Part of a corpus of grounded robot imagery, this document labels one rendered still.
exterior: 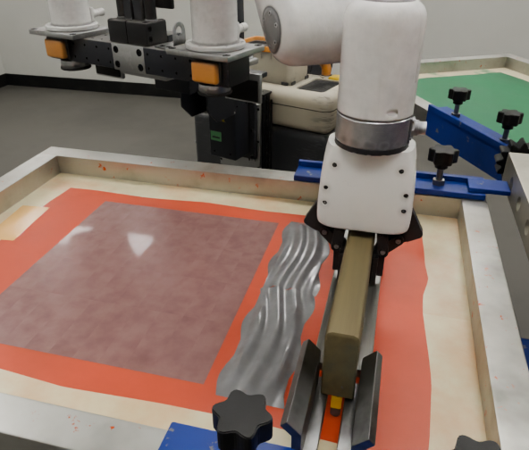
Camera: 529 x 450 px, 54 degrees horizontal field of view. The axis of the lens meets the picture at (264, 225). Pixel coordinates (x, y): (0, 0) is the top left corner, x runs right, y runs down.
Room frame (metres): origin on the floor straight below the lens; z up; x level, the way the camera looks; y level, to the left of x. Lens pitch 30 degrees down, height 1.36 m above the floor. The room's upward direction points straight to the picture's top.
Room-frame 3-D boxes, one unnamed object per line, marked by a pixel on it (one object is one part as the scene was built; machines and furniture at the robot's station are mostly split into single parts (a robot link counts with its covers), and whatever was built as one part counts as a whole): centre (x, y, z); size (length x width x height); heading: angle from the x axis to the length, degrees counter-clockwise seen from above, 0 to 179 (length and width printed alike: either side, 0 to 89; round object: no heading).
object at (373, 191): (0.51, -0.11, 1.12); 0.10 x 0.08 x 0.11; 76
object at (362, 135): (0.50, -0.12, 1.18); 0.09 x 0.07 x 0.03; 76
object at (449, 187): (0.77, -0.20, 0.98); 0.30 x 0.05 x 0.07; 76
